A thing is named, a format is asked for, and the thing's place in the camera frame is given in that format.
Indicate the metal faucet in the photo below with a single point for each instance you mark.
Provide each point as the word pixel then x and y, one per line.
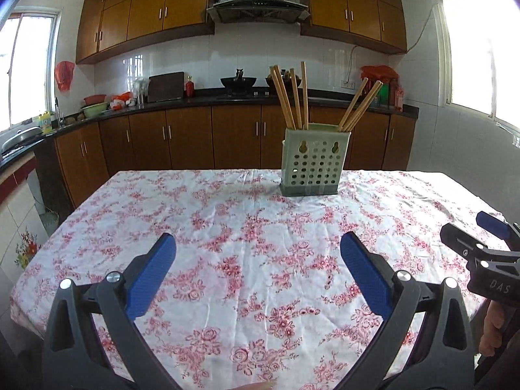
pixel 59 111

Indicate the brown wall cabinet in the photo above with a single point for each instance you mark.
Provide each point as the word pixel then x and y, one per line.
pixel 357 8
pixel 142 12

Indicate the gas stove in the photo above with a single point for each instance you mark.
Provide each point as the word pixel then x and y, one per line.
pixel 248 93

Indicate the red bottle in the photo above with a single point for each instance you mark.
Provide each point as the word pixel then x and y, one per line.
pixel 190 87

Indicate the red basin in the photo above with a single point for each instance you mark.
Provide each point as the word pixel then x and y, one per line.
pixel 94 99

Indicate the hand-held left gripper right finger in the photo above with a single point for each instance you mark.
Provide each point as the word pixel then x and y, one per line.
pixel 365 276

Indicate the green perforated chopstick holder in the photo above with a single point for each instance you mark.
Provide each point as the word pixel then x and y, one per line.
pixel 313 162

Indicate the person's right hand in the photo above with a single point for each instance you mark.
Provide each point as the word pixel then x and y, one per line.
pixel 492 329

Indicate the brown kitchen base cabinets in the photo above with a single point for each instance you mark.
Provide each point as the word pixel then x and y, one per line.
pixel 183 138

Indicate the dark wok with lid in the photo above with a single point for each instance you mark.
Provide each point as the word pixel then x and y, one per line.
pixel 284 81

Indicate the white wall outlet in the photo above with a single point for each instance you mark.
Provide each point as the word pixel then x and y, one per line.
pixel 348 84

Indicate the hanging red plastic bag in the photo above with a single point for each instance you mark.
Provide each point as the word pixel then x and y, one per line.
pixel 64 75

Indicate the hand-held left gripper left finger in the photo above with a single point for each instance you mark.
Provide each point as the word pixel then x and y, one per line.
pixel 150 276

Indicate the dark cutting board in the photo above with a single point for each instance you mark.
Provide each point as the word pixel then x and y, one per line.
pixel 165 87

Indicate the green basin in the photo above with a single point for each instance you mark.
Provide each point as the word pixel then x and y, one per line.
pixel 94 110

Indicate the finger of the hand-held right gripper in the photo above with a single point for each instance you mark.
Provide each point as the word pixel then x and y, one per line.
pixel 493 225
pixel 457 237

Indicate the red and white plastic bag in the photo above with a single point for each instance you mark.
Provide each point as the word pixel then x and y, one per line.
pixel 122 100

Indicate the bright window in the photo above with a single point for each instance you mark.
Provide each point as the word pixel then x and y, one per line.
pixel 32 65
pixel 483 53

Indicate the clear glass cups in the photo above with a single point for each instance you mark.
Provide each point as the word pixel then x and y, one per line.
pixel 140 91

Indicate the black kitchen countertop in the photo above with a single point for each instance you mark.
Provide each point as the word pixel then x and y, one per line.
pixel 170 103

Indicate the black wok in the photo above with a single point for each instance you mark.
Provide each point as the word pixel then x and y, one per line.
pixel 239 81

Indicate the silver pan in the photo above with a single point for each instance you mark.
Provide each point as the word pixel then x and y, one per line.
pixel 20 136

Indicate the red floral white tablecloth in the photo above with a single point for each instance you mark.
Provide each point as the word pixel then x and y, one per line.
pixel 243 252

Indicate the yellow dish soap bottle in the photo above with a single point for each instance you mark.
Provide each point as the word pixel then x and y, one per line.
pixel 46 124

